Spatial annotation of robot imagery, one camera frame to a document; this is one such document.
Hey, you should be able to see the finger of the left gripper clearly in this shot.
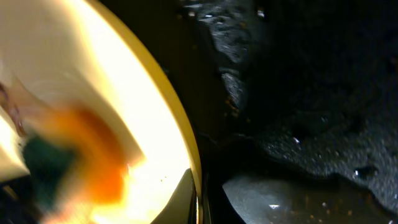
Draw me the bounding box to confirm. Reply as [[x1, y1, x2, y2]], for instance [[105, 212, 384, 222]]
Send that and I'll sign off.
[[0, 62, 147, 183]]

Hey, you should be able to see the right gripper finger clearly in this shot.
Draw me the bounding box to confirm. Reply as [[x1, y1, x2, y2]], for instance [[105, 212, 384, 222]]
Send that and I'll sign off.
[[151, 169, 197, 224]]

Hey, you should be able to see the yellow plate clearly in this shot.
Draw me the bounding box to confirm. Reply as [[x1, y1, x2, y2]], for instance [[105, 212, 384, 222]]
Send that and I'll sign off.
[[1, 1, 203, 223]]

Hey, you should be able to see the green and orange sponge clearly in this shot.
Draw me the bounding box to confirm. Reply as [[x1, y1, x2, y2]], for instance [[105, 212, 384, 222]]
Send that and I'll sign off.
[[22, 106, 125, 214]]

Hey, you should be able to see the black round tray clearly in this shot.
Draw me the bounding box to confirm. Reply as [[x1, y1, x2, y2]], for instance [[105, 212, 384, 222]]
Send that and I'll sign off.
[[104, 0, 397, 223]]

